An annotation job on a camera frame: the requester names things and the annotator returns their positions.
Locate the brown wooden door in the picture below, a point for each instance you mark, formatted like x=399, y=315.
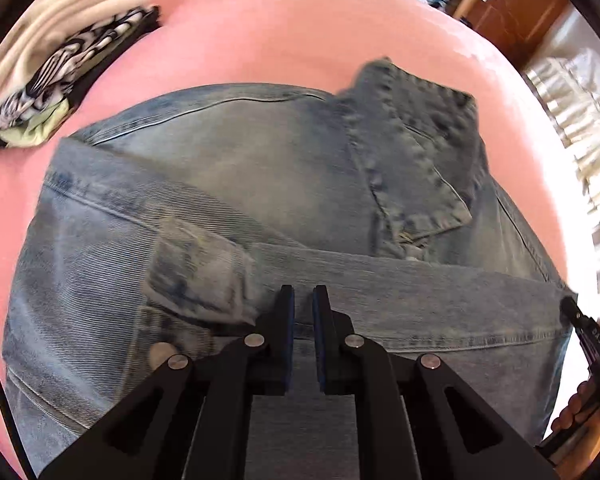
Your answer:
x=520, y=5

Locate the person's right hand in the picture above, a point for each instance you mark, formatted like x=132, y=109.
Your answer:
x=575, y=405

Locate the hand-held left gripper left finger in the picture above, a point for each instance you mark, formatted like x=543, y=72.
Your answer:
x=289, y=310

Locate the black white patterned garment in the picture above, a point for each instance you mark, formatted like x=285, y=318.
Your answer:
x=65, y=65

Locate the light green folded garment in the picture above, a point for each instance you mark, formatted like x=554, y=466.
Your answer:
x=35, y=130

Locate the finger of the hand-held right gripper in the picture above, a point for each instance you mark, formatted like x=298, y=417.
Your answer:
x=572, y=310

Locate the blue denim jacket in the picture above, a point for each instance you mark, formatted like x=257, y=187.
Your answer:
x=230, y=160

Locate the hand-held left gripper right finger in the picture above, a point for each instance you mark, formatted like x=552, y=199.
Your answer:
x=320, y=320

